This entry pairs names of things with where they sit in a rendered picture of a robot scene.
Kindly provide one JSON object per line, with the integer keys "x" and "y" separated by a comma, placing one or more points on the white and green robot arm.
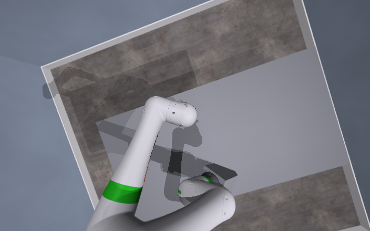
{"x": 116, "y": 208}

